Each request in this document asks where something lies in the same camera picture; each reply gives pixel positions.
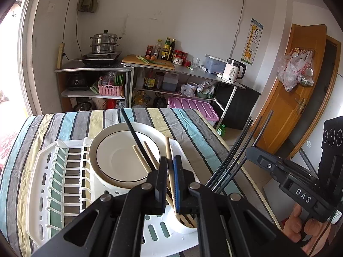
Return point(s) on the white power strip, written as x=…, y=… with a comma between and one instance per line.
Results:
x=60, y=55

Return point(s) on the person right hand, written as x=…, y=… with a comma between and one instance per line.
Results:
x=319, y=231

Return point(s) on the striped tablecloth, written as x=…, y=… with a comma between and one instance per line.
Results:
x=204, y=148

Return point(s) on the white utensil holder cup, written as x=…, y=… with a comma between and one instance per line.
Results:
x=185, y=224

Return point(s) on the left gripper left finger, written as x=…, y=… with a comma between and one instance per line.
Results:
x=156, y=196

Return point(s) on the metal kitchen shelf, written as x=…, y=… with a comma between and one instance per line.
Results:
x=76, y=80

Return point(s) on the wooden cutting board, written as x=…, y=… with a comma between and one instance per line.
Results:
x=139, y=60

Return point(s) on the induction cooktop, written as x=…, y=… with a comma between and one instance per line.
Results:
x=102, y=59

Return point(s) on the clear plastic container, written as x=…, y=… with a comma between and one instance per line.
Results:
x=214, y=65

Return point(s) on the wooden door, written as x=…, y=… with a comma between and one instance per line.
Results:
x=294, y=114

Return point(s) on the pink lidded storage box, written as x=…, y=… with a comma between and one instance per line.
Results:
x=203, y=107

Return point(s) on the green bottle on floor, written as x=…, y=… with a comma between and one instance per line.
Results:
x=221, y=130

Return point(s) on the plastic bags on door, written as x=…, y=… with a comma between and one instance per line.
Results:
x=296, y=68

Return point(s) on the wooden chopstick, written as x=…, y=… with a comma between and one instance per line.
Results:
x=142, y=159
x=171, y=173
x=151, y=155

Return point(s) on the green label sauce bottle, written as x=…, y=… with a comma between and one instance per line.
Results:
x=165, y=50

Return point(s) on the white dish drying rack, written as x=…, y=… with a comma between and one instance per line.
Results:
x=63, y=185

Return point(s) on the dark sauce bottle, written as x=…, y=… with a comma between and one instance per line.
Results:
x=171, y=50

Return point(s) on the giraffe height chart poster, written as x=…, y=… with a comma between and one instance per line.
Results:
x=252, y=43

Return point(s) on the stainless steel steamer pot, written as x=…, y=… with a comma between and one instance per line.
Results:
x=104, y=42

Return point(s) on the white ceramic bowl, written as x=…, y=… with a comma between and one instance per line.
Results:
x=114, y=162

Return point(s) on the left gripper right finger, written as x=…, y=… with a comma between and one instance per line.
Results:
x=185, y=201

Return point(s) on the pink plastic basket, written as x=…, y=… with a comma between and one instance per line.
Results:
x=110, y=90

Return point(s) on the white electric kettle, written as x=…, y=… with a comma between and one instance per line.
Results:
x=234, y=70

